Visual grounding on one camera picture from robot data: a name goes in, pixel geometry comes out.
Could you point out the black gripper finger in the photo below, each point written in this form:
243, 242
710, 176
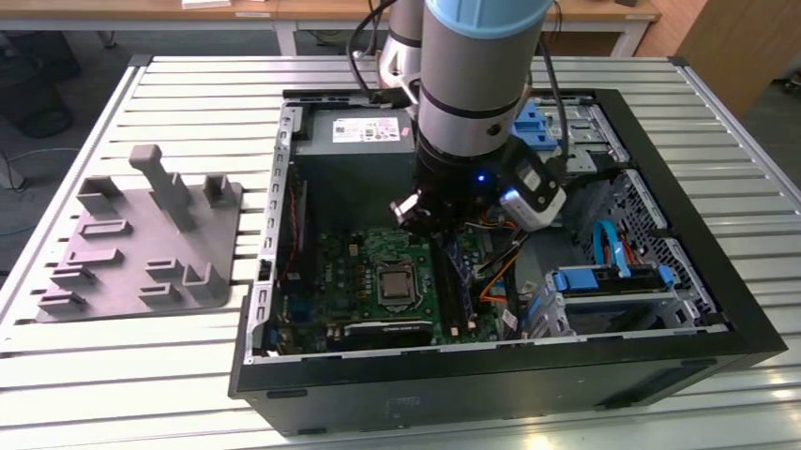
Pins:
410, 213

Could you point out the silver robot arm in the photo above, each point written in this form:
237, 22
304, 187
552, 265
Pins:
475, 70

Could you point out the black CPU socket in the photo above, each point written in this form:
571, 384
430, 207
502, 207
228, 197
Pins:
396, 261

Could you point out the grey power supply unit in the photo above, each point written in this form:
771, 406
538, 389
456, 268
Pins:
350, 187

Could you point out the silver CPU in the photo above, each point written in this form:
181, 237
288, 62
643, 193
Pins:
395, 285

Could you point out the blue plastic drive latch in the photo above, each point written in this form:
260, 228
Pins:
544, 131

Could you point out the green motherboard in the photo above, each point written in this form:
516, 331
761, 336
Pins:
350, 290

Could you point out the grey metal drive cage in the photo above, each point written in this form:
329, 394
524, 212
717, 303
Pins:
594, 140

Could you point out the black graphics card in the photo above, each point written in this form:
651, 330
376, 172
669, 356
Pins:
382, 333

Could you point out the hard disk in blue carrier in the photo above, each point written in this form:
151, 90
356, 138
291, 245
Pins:
575, 280

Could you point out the metal disk bay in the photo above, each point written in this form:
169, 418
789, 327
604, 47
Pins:
626, 298

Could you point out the black PC case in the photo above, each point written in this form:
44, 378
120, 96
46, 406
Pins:
500, 389

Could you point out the grey parts rack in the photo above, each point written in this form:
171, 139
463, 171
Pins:
144, 244

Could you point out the wooden cabinet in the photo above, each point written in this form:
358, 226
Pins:
738, 47

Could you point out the white box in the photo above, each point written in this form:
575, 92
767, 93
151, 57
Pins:
205, 4

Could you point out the black office chair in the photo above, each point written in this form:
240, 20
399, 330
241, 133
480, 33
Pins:
37, 84

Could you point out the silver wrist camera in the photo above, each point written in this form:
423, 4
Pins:
531, 187

